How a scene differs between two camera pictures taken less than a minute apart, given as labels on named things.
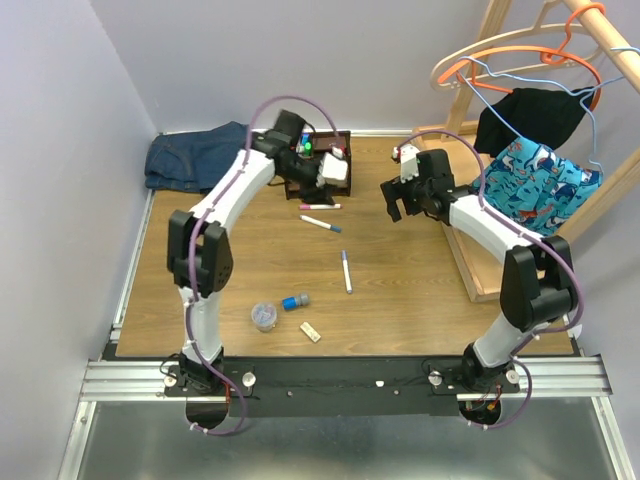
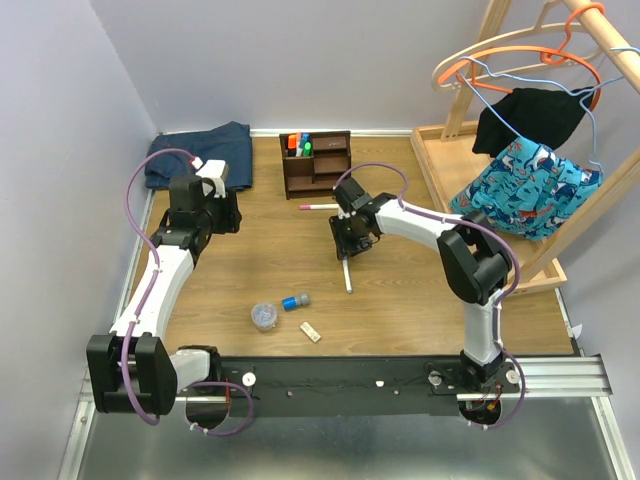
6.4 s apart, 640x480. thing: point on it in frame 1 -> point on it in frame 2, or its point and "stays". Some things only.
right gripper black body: [413, 199] -> [356, 242]
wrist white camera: [333, 170] -> [218, 171]
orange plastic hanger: [467, 75] stays
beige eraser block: [310, 332] stays
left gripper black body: [302, 172] -> [223, 212]
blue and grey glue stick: [292, 302] stays
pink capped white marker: [307, 206] stays
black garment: [540, 115] stays
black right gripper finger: [392, 190] -> [338, 232]
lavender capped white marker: [346, 270] stays
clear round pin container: [264, 316] stays
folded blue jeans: [186, 161] stays
